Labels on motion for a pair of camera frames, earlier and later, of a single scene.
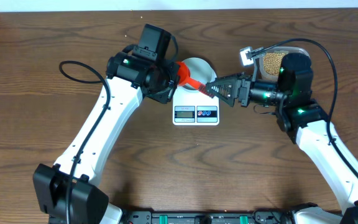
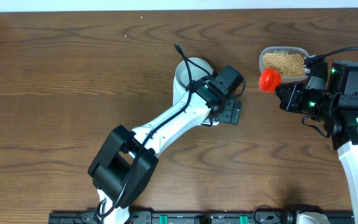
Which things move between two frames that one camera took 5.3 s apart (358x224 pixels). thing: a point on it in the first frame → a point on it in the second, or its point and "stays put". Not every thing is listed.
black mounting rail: x=209 y=217 stays put
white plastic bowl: x=199 y=70 stays put
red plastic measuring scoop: x=184 y=78 → x=270 y=78
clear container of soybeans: x=270 y=61 stays put
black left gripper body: x=165 y=82 → x=221 y=114
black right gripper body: x=244 y=96 → x=307 y=101
